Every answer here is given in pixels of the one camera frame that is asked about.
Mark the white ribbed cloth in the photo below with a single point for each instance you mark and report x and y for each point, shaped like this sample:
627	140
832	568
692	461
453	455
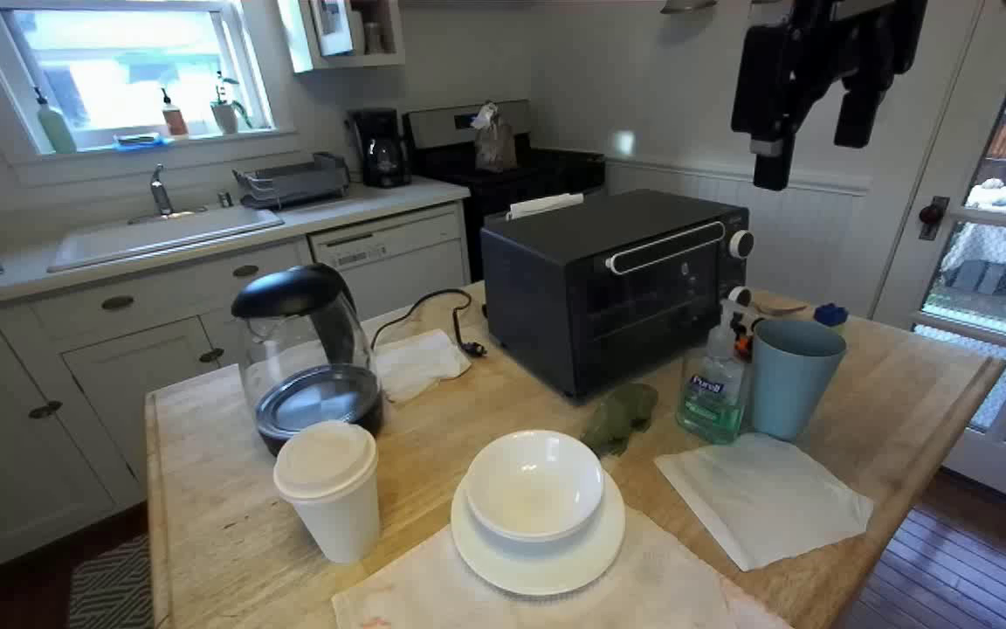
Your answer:
543	203

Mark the black glass electric kettle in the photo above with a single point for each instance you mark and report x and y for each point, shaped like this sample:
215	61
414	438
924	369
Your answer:
305	402

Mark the brown paper bag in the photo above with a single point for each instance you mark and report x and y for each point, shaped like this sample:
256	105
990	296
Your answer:
494	145

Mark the red small bottle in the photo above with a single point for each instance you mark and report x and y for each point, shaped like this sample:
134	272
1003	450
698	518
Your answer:
174	122

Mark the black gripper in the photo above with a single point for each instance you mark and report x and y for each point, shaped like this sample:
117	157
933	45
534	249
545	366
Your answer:
836	23

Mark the large white cloth mat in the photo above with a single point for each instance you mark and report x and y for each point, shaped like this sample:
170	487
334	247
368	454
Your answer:
656	590

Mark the small white paper napkin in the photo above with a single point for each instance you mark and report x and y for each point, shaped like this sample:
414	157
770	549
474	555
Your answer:
759	502

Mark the white counter cabinets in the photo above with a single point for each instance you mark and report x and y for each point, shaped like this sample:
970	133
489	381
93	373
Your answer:
17	441

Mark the kitchen window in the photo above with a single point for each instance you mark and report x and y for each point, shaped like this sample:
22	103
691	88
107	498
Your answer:
119	73

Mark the blue green sponge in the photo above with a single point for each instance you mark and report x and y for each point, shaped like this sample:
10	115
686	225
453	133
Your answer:
832	316

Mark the orange black toy car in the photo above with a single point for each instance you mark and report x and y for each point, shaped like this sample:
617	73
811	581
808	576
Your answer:
743	342

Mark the black steel stove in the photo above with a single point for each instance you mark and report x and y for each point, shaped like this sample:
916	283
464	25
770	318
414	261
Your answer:
525	175

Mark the white kitchen sink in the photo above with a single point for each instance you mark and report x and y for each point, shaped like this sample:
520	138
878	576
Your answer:
158	231

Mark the blue windowsill sponge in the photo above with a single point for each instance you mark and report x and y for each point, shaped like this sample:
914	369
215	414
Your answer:
142	145

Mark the light blue plastic cup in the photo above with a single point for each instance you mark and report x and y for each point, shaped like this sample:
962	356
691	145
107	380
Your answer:
790	385

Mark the white folded cloth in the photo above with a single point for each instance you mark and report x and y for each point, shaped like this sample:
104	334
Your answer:
416	366

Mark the chrome faucet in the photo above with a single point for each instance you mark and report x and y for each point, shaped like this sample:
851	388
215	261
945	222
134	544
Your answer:
158	194

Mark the white wall shelf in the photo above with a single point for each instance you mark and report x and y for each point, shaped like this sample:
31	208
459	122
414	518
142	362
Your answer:
331	28

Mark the white dishwasher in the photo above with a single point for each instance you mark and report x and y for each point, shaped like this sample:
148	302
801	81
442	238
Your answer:
393	264

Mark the white ceramic bowl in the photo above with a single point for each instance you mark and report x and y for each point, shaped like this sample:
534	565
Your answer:
534	483

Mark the grey floor rug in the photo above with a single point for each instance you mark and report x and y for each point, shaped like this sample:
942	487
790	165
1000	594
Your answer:
112	590

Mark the black toaster oven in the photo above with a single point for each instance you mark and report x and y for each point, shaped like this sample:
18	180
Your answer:
596	302

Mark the green dish soap bottle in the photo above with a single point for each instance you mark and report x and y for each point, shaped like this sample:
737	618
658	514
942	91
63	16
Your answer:
56	132

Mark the white glass panel door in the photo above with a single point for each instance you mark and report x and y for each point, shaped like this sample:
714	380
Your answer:
933	105

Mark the grey dish rack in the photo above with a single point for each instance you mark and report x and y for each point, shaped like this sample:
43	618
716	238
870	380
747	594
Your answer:
296	183

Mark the green hand soap pump bottle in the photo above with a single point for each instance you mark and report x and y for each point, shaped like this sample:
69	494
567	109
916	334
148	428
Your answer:
714	402

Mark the green frog toy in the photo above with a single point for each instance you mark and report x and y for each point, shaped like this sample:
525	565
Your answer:
619	421

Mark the black coffee maker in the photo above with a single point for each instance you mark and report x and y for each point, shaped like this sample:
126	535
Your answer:
383	153

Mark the white ceramic plate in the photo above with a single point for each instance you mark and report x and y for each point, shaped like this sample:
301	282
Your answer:
541	576

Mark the white lidded paper cup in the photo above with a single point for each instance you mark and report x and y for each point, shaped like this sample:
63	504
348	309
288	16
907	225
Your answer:
334	512

